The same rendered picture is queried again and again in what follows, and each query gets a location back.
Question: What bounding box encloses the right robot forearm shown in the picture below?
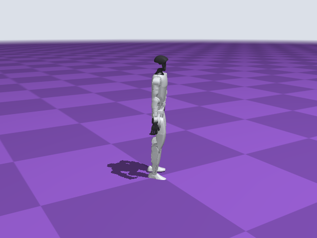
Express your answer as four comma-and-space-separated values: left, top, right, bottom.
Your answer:
151, 99, 159, 122

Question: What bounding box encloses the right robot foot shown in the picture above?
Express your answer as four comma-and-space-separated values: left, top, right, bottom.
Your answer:
148, 172, 166, 180

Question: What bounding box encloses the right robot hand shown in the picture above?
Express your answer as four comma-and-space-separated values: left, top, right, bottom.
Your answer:
149, 118, 159, 135

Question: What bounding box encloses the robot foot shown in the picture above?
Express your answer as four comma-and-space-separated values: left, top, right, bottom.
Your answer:
148, 172, 166, 180
147, 166, 165, 172

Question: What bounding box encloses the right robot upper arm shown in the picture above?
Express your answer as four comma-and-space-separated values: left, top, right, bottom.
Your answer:
152, 77, 161, 104

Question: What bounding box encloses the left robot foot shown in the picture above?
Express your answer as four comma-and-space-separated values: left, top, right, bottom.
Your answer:
147, 166, 165, 172

